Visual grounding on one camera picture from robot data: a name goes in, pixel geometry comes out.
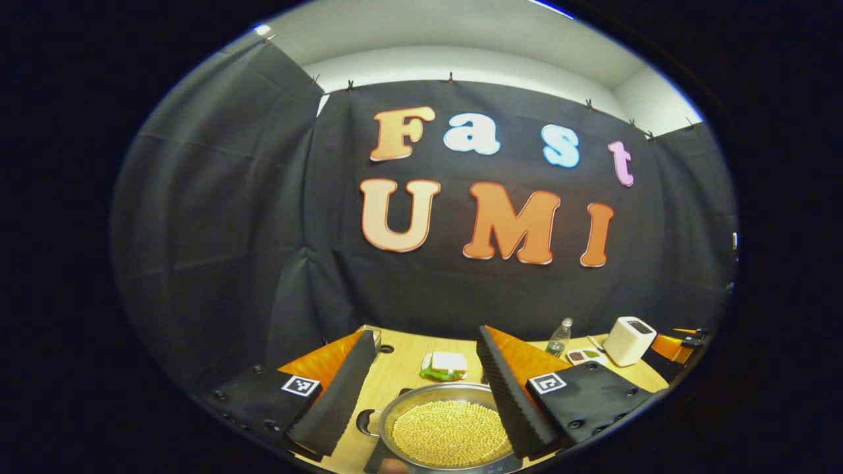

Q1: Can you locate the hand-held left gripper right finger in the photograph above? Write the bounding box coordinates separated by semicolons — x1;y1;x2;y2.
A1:
476;325;666;461

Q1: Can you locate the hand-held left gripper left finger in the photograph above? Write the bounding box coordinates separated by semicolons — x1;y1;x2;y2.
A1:
198;329;378;462

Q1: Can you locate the black induction cooktop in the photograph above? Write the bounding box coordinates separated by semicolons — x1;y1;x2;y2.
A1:
362;387;528;474

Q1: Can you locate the steel pot with beans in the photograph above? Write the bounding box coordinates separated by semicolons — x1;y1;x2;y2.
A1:
356;382;521;472

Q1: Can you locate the white toaster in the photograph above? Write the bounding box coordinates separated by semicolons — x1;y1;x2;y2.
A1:
603;316;658;367

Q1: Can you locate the sandwich on plate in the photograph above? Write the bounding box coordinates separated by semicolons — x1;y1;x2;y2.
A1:
420;352;470;382

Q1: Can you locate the clear plastic water bottle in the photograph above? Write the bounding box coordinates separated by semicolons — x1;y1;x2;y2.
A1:
545;317;574;358

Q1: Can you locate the white divided bean dish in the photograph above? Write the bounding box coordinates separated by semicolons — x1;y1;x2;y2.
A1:
566;347;610;367

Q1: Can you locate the row of small cloth clips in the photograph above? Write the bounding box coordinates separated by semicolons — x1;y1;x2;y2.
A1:
262;34;697;141

